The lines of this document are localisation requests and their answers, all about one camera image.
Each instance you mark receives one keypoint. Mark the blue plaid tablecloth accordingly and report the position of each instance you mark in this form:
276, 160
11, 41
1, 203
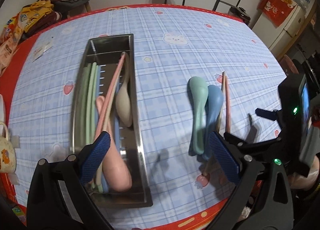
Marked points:
171, 45

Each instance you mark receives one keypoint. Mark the green chopstick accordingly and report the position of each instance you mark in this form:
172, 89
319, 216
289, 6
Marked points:
81, 109
90, 105

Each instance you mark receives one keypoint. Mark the steel utensil tray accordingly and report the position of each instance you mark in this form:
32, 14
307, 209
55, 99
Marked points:
106, 52

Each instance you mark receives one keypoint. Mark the white refrigerator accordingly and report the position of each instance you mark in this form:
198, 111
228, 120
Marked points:
277, 38

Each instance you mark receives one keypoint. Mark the snack bag pile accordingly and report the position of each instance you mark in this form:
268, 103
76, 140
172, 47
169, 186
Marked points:
30, 20

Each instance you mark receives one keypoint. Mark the black cooking pot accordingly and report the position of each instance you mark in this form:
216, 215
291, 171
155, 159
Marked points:
239, 13

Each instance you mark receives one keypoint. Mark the beige spoon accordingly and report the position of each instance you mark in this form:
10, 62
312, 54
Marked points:
123, 103

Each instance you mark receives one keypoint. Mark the yellow rimmed mug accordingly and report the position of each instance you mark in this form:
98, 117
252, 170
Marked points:
8, 156

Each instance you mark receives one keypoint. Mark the beige chopstick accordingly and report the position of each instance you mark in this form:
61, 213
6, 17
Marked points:
110, 110
205, 171

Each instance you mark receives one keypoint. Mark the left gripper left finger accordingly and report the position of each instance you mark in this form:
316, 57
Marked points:
92, 155

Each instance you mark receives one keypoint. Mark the green spoon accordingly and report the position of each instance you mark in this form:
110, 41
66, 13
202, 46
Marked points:
199, 93

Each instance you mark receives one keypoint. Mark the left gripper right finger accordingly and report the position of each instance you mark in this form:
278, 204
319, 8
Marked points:
228, 163

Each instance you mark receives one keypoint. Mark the pink spoon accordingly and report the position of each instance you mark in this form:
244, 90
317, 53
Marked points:
115, 169

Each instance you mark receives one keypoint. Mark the dark clothes pile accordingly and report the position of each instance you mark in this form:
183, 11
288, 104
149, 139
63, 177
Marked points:
70, 8

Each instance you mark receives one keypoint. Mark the blue spoon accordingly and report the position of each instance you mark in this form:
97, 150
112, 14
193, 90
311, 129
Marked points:
213, 108

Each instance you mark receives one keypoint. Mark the pink chopstick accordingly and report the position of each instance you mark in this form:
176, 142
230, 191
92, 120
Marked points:
228, 108
109, 96

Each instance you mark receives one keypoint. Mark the red gift bag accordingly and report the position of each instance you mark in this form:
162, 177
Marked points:
277, 10

